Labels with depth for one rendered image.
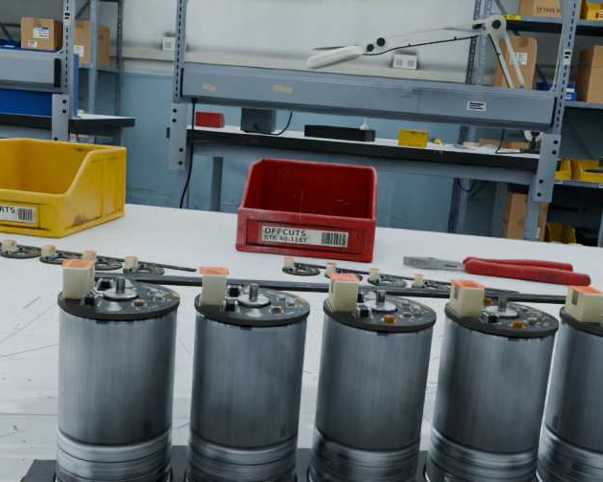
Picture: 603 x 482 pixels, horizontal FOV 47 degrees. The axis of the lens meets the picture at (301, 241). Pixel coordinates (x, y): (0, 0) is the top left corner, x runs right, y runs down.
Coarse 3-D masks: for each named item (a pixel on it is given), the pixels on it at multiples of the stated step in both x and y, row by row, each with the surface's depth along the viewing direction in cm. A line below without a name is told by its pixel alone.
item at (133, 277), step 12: (96, 276) 16; (108, 276) 16; (132, 276) 16; (144, 276) 16; (156, 276) 17; (168, 276) 17; (180, 276) 17; (192, 276) 17; (264, 288) 17; (276, 288) 17; (288, 288) 17; (300, 288) 17; (312, 288) 17; (324, 288) 17; (360, 288) 17; (372, 288) 17; (384, 288) 17; (396, 288) 17; (408, 288) 17; (420, 288) 18; (516, 300) 17; (528, 300) 17; (540, 300) 17; (552, 300) 17; (564, 300) 18
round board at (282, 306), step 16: (240, 288) 16; (224, 304) 14; (272, 304) 15; (288, 304) 15; (304, 304) 15; (224, 320) 14; (240, 320) 14; (256, 320) 14; (272, 320) 14; (288, 320) 14
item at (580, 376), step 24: (576, 336) 16; (600, 336) 15; (576, 360) 16; (600, 360) 15; (552, 384) 16; (576, 384) 16; (600, 384) 15; (552, 408) 16; (576, 408) 16; (600, 408) 15; (552, 432) 16; (576, 432) 16; (600, 432) 15; (552, 456) 16; (576, 456) 16; (600, 456) 16; (552, 480) 16; (576, 480) 16; (600, 480) 16
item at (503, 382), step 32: (448, 320) 16; (448, 352) 16; (480, 352) 15; (512, 352) 15; (544, 352) 15; (448, 384) 16; (480, 384) 15; (512, 384) 15; (544, 384) 15; (448, 416) 16; (480, 416) 15; (512, 416) 15; (448, 448) 16; (480, 448) 15; (512, 448) 15; (448, 480) 16; (480, 480) 15; (512, 480) 15
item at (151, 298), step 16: (96, 288) 15; (112, 288) 15; (128, 288) 15; (144, 288) 15; (160, 288) 16; (64, 304) 14; (80, 304) 14; (96, 304) 14; (128, 304) 14; (144, 304) 14; (160, 304) 14; (176, 304) 15
